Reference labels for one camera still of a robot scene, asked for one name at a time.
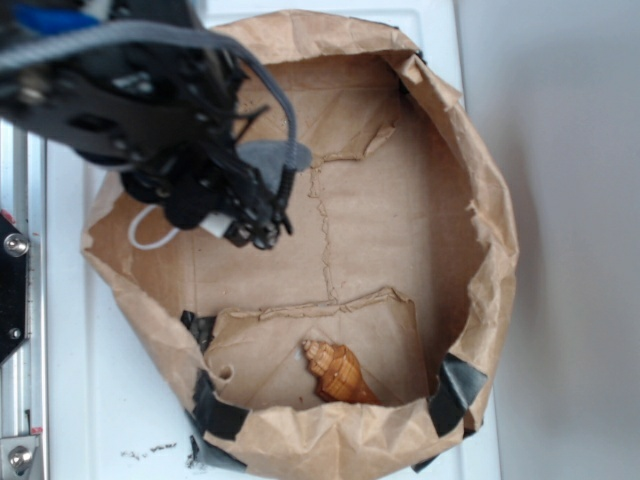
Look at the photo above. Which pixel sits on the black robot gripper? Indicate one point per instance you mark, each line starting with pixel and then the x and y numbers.
pixel 200 177

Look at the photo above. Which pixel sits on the gray plush mouse toy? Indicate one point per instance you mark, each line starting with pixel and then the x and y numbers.
pixel 271 157

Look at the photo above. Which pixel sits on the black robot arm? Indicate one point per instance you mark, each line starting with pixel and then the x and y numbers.
pixel 63 77

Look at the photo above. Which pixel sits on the white plastic tray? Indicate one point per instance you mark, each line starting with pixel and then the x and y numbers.
pixel 110 413

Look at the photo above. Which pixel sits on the brown paper bag bin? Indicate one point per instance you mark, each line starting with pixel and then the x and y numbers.
pixel 404 249

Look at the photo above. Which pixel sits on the black tape bottom left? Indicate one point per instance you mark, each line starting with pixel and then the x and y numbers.
pixel 214 416

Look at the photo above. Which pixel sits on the black tape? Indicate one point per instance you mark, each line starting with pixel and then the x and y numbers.
pixel 450 407
pixel 214 416

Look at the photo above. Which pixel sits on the orange spiral seashell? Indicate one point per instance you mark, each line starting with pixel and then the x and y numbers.
pixel 338 373

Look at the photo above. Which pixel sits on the black tape bottom right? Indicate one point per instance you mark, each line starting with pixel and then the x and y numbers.
pixel 450 407

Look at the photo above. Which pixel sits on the aluminium rail frame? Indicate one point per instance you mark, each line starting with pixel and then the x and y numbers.
pixel 23 375

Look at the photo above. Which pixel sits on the black metal bracket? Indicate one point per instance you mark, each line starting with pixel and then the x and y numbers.
pixel 13 289

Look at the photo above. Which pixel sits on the silver corner bracket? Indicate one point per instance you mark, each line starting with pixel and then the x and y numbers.
pixel 21 458

